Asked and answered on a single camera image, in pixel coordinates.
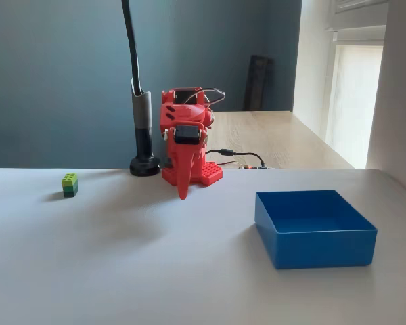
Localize black usb cable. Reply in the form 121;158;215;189
204;148;268;169

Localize small controller board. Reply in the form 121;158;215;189
235;163;268;171

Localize blue box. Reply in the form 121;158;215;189
254;189;379;271

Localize green lego brick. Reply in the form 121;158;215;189
61;173;79;198

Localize looping servo wire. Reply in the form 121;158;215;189
185;87;227;106

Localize dark wooden plank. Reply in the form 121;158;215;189
242;54;275;112

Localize light wooden desk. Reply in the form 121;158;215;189
205;110;356;170

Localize black gooseneck camera stand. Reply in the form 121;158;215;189
120;0;162;177

